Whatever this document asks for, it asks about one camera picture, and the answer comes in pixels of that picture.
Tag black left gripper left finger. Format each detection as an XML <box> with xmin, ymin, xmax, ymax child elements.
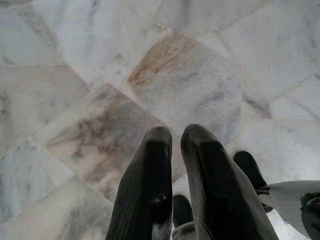
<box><xmin>105</xmin><ymin>126</ymin><xmax>174</xmax><ymax>240</ymax></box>

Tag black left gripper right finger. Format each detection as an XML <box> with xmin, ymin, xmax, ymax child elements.
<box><xmin>179</xmin><ymin>123</ymin><xmax>280</xmax><ymax>240</ymax></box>

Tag black robot right foot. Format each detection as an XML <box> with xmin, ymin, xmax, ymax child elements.
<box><xmin>233</xmin><ymin>151</ymin><xmax>274</xmax><ymax>214</ymax></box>

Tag black robot foot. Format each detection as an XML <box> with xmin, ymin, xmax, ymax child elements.
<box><xmin>172</xmin><ymin>194</ymin><xmax>195</xmax><ymax>228</ymax></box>
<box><xmin>233</xmin><ymin>151</ymin><xmax>274</xmax><ymax>214</ymax></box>

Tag black robot left foot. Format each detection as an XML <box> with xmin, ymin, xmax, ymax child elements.
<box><xmin>172</xmin><ymin>194</ymin><xmax>195</xmax><ymax>228</ymax></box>

